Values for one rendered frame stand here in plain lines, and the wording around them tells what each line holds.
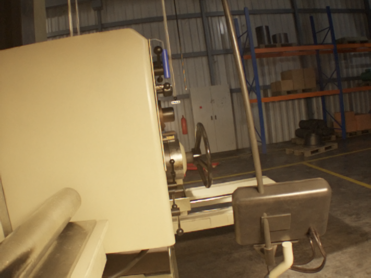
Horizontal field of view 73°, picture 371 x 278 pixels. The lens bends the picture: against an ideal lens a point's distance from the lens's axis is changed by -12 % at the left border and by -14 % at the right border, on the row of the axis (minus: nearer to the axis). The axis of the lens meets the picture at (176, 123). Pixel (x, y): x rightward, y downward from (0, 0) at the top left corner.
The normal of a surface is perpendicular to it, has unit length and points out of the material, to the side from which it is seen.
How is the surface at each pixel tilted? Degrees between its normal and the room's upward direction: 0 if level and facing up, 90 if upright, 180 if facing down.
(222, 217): 90
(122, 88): 90
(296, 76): 90
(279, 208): 109
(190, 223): 90
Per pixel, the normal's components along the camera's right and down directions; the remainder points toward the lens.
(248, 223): -0.13, 0.40
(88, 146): 0.08, 0.05
